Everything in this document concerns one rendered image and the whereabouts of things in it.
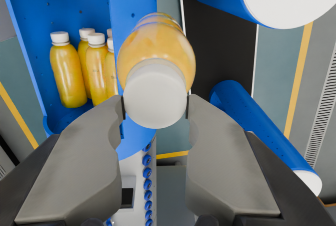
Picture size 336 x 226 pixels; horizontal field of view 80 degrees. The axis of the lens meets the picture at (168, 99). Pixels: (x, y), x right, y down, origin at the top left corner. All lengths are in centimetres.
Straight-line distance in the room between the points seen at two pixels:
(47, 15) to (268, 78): 171
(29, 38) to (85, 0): 17
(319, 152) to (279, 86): 106
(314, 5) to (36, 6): 65
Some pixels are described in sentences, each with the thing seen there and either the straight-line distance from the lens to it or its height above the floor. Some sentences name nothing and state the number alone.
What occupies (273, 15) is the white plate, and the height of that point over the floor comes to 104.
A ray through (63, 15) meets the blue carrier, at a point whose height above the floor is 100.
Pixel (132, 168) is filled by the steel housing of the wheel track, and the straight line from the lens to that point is 95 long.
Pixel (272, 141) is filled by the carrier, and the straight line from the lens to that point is 108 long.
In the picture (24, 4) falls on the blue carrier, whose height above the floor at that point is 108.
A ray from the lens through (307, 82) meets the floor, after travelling 218.
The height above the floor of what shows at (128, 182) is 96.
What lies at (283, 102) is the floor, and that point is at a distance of 216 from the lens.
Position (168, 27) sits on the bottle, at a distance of 17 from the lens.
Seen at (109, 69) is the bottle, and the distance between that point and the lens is 47.
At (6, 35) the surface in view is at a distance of 71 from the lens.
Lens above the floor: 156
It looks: 60 degrees down
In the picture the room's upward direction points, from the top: 174 degrees clockwise
